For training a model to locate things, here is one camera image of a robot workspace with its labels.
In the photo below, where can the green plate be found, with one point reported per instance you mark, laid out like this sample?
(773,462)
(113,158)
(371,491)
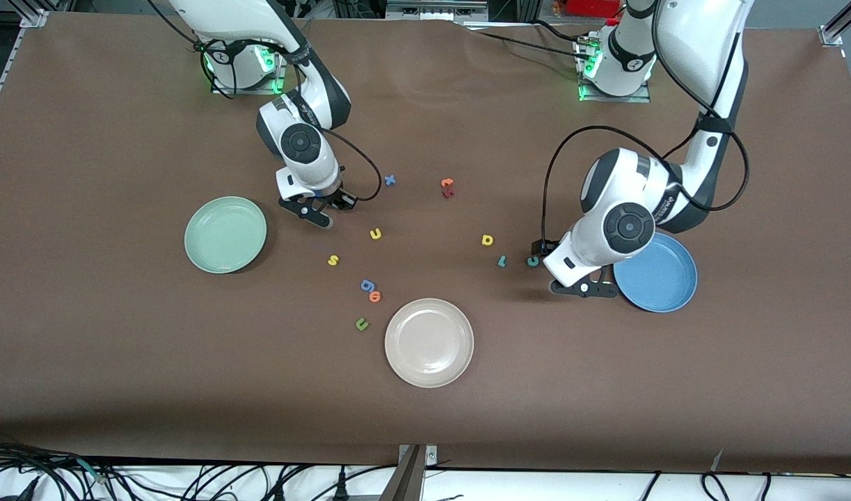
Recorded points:
(225,235)

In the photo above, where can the right gripper silver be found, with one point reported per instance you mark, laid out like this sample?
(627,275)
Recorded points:
(339,200)

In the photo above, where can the black power plug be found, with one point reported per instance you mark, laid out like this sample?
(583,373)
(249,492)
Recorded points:
(341,491)
(279,494)
(23,492)

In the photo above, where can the blue foam letter a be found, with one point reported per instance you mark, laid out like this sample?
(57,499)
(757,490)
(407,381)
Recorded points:
(363,282)

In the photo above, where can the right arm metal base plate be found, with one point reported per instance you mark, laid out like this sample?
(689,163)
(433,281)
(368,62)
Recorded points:
(244,91)

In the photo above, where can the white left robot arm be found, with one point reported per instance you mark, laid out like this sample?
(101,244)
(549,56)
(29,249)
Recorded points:
(696,42)

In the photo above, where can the blue plate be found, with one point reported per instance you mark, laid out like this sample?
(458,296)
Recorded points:
(665,285)

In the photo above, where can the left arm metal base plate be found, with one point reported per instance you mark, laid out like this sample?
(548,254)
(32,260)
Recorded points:
(616,99)

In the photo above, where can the aluminium corner profile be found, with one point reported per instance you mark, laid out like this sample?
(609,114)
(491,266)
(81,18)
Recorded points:
(35,17)

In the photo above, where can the grey device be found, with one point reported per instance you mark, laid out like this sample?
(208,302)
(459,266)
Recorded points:
(435,10)

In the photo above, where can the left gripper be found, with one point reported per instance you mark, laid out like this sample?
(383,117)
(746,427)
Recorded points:
(541,246)

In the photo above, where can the aluminium profile post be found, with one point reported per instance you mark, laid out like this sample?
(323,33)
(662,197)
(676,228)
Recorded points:
(406,480)

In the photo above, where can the black equipment rack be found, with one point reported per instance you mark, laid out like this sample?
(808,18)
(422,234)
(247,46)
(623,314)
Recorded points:
(359,8)

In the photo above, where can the beige plate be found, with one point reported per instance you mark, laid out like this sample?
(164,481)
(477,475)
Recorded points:
(428,342)

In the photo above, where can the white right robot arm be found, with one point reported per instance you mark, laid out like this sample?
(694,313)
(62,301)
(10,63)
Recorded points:
(244,17)

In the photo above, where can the metal corner bracket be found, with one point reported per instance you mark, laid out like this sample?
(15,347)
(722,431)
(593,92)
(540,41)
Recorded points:
(832,36)

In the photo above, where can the small metal table bracket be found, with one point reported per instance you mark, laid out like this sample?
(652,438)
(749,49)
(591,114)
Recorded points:
(431,456)

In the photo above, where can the red box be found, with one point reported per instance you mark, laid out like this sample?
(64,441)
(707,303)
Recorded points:
(595,7)

